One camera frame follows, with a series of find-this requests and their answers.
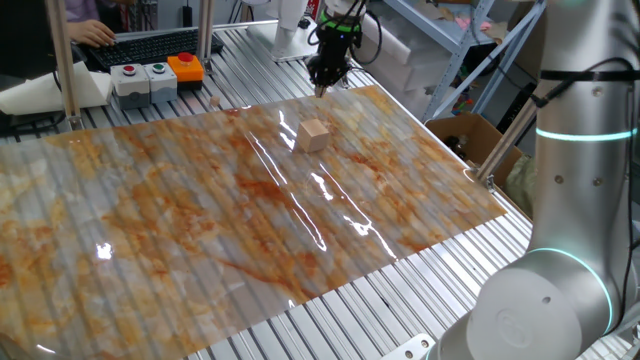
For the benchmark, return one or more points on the blue grey metal shelf rack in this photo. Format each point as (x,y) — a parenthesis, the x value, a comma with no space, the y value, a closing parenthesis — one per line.
(452,65)

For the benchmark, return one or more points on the black case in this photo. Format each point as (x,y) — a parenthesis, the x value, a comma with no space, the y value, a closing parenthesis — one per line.
(515,110)

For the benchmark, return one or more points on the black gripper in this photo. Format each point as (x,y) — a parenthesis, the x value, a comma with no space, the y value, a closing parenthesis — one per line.
(334,52)

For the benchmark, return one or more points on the white pedestal with metal plate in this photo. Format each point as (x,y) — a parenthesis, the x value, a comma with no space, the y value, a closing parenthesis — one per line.
(290,30)

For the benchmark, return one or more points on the bare person hand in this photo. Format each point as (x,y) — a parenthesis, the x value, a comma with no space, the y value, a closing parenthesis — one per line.
(91,32)

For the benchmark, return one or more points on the black power adapter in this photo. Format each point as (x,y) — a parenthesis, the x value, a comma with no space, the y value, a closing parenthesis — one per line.
(187,16)

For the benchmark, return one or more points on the white foam boxes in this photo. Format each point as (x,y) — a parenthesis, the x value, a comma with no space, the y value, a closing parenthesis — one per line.
(415,65)

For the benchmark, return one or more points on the person in purple shirt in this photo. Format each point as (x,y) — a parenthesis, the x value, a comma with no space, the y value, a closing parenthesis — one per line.
(82,10)

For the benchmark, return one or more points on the white paper sheet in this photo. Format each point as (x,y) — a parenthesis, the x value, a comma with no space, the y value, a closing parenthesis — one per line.
(40,95)

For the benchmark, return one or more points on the grey box red button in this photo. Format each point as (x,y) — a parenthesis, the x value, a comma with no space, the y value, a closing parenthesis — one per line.
(130,85)

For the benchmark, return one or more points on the diagonal aluminium strut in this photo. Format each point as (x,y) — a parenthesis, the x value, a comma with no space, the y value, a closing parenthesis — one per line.
(505,145)

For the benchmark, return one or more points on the tiny wooden cube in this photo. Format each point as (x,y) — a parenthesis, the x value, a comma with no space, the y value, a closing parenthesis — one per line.
(215,101)

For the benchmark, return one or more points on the colourful toy pile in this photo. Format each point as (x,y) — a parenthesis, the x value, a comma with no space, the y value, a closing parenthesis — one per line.
(461,100)

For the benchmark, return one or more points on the black keyboard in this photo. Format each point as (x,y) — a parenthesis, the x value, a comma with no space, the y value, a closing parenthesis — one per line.
(150,47)

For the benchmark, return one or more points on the aluminium frame post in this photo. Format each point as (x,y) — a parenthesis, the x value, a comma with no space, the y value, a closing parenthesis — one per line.
(62,60)
(205,30)

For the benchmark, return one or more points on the grey box green button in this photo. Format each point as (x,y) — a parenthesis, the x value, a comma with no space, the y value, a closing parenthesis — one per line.
(161,82)

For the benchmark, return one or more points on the light wooden block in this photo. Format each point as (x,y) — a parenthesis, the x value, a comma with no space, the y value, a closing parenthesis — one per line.
(313,137)

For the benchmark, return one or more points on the open cardboard box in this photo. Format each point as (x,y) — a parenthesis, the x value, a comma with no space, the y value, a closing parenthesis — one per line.
(480,135)

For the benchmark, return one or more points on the large brown cardboard box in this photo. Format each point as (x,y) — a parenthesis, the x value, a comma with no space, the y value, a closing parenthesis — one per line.
(525,40)

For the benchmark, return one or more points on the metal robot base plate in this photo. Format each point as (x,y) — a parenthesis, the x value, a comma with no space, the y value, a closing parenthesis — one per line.
(410,347)

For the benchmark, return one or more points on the olive green bag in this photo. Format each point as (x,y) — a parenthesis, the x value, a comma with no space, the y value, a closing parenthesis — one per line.
(520,187)

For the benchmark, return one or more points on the orange marble pattern mat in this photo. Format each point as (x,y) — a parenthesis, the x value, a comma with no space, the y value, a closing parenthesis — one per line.
(200,225)

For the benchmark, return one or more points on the orange emergency stop box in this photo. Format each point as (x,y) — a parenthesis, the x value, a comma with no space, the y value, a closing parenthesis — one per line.
(186,70)

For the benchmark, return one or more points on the black monitor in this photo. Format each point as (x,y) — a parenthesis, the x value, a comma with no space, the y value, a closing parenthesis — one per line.
(25,35)

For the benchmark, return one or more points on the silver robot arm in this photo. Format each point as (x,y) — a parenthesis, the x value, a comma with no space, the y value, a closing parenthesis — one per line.
(575,225)

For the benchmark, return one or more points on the red white label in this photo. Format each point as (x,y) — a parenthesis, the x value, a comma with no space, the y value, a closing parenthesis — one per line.
(313,9)

